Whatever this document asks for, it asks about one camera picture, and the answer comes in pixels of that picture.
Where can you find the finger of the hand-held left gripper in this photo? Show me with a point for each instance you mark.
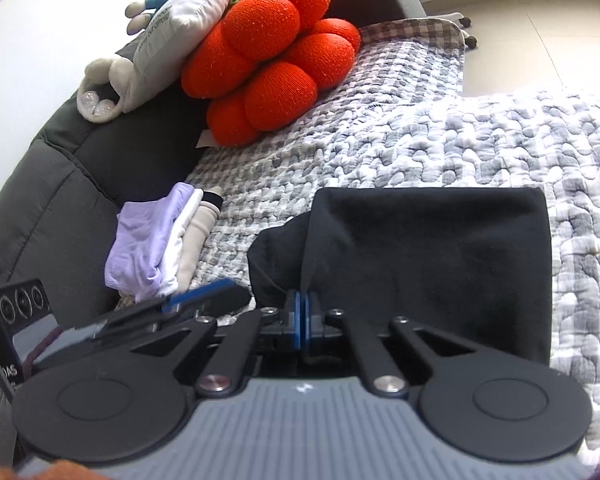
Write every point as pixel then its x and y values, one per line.
pixel 200 295

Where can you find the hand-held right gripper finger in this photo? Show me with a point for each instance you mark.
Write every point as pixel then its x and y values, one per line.
pixel 306 320
pixel 296 320

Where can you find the black t-shirt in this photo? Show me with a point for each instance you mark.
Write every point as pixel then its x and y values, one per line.
pixel 420 260

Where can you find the beige folded garment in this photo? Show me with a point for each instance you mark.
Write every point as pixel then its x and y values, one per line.
pixel 196 240

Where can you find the purple folded garment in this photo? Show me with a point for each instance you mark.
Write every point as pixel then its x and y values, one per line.
pixel 140 240

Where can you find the grey sofa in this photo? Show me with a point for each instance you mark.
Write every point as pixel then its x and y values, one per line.
pixel 55 185

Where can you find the grey checkered quilt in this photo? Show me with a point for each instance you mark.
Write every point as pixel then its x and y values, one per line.
pixel 430 135

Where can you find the white plush toy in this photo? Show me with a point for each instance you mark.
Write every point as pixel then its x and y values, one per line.
pixel 110 80

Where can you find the red flower-shaped cushion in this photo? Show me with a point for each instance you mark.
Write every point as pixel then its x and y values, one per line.
pixel 270 35

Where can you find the white pillow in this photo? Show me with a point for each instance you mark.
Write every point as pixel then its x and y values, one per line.
pixel 190 15

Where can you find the white office chair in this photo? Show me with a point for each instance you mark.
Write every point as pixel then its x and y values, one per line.
pixel 450 16

